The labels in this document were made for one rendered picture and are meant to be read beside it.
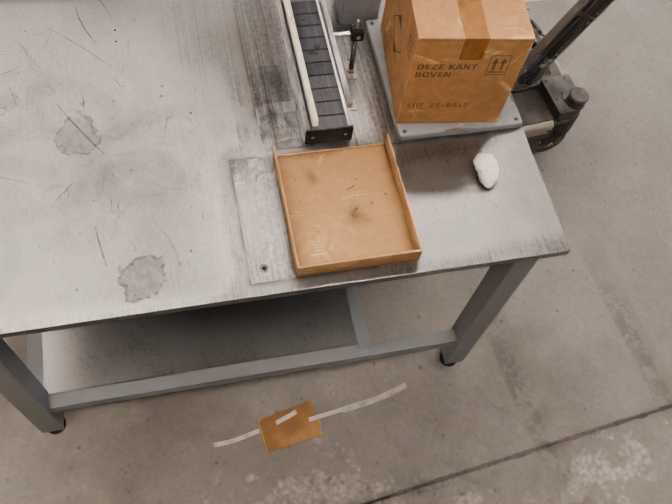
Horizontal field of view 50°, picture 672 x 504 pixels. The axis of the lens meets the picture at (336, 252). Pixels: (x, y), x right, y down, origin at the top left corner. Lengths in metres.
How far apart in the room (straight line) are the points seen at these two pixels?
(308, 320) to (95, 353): 0.59
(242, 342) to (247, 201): 0.62
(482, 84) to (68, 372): 1.30
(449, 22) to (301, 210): 0.48
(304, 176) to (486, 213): 0.41
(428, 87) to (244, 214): 0.48
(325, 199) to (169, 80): 0.47
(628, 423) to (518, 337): 0.42
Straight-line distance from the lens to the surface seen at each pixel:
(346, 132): 1.64
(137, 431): 2.26
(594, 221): 2.78
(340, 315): 2.12
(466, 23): 1.54
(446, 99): 1.65
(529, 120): 2.62
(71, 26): 1.91
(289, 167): 1.61
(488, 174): 1.65
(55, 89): 1.79
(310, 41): 1.78
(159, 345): 2.09
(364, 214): 1.56
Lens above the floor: 2.16
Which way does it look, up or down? 62 degrees down
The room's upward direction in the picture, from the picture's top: 12 degrees clockwise
